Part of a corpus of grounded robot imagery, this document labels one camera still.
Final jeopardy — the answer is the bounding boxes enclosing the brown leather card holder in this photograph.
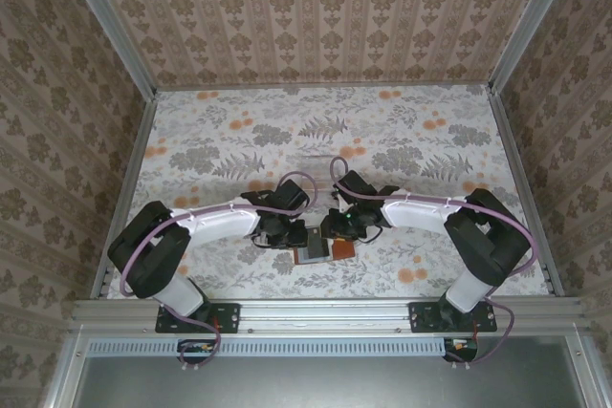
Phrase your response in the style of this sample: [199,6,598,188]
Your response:
[292,228,358,267]

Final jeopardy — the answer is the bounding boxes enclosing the dark grey card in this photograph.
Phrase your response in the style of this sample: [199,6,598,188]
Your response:
[305,226,333,260]

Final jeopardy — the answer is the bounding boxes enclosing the floral patterned table cover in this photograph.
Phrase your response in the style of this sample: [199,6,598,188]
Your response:
[107,84,551,302]

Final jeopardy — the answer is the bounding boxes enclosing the black connector board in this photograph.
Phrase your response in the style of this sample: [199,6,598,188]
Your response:
[443,337,480,362]
[177,338,217,364]

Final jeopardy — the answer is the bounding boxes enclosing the grey sheet metal panel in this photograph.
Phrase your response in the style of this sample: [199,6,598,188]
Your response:
[79,336,582,408]

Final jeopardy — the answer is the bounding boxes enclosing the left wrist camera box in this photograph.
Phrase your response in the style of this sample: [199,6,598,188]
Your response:
[274,182,310,211]

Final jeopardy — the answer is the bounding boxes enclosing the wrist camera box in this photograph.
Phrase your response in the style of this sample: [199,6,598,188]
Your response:
[274,182,310,211]
[337,170,375,201]

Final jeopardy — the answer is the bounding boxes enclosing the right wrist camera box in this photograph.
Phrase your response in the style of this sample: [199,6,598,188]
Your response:
[337,170,375,201]

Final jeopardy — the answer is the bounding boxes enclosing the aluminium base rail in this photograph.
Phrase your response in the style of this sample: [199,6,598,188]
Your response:
[71,298,587,333]

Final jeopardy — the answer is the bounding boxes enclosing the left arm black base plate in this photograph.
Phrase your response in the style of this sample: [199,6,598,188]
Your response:
[155,302,241,334]

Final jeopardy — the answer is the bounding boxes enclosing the grey slotted cable duct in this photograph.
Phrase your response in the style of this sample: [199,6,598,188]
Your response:
[88,337,448,357]

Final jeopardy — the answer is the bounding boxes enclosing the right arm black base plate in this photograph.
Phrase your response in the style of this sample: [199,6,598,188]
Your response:
[409,301,498,334]

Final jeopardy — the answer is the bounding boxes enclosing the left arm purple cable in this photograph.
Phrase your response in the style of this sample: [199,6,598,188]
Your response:
[119,171,319,372]

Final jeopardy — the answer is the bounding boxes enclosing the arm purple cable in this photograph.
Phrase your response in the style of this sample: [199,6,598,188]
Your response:
[329,155,535,372]
[119,171,319,372]

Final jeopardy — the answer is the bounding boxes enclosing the aluminium table side rail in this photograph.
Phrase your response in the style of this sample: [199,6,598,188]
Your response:
[90,92,159,302]
[487,87,563,297]

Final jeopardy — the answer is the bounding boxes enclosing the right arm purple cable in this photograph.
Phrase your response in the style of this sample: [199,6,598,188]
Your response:
[329,155,535,372]

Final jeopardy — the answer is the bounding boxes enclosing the aluminium frame post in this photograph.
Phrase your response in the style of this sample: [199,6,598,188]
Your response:
[61,0,160,99]
[487,0,582,95]

